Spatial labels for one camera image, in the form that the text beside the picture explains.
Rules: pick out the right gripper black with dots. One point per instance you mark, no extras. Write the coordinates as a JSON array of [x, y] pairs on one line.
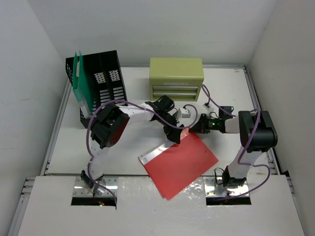
[[200, 126]]

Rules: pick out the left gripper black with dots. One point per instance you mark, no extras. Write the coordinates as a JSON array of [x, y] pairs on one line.
[[173, 134]]

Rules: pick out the green metal drawer toolbox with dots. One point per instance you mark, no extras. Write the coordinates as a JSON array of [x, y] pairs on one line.
[[178, 78]]

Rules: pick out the red folder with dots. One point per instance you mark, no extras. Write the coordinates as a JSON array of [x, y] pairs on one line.
[[173, 167]]

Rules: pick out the black three-slot file organizer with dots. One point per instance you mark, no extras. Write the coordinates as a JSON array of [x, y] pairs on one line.
[[104, 70]]

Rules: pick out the green notebook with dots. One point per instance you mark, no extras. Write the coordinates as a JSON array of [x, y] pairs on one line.
[[82, 86]]

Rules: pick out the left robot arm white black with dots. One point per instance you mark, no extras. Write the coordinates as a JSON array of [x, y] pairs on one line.
[[110, 119]]

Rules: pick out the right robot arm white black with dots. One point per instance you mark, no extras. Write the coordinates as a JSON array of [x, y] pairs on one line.
[[257, 135]]

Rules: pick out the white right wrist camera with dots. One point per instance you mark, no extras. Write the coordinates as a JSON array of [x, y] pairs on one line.
[[209, 108]]

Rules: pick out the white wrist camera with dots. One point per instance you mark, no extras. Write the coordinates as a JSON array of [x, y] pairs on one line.
[[209, 108], [183, 113]]

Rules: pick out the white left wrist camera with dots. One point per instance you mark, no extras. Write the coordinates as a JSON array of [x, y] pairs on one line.
[[183, 113]]

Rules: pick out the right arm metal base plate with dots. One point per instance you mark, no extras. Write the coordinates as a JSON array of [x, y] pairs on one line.
[[214, 188]]

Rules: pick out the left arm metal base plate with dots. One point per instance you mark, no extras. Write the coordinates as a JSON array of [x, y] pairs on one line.
[[82, 190]]

